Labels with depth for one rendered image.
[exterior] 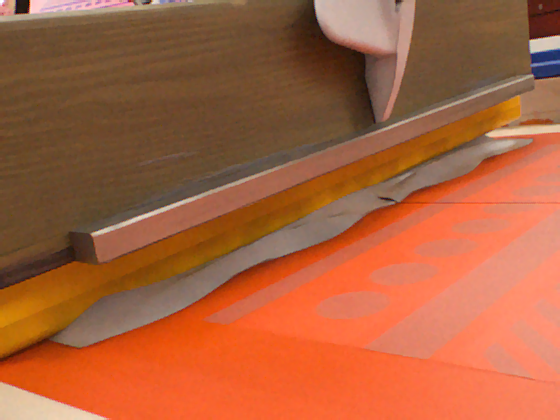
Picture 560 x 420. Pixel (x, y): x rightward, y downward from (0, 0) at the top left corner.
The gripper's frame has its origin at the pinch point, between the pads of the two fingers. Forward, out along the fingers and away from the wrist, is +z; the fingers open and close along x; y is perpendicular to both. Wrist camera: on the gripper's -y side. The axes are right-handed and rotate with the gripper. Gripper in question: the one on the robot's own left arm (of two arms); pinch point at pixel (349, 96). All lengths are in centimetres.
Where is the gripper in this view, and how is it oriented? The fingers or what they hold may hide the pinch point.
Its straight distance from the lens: 34.0
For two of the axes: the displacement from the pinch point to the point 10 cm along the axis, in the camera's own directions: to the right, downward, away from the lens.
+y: -6.5, 2.5, -7.2
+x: 7.4, 0.0, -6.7
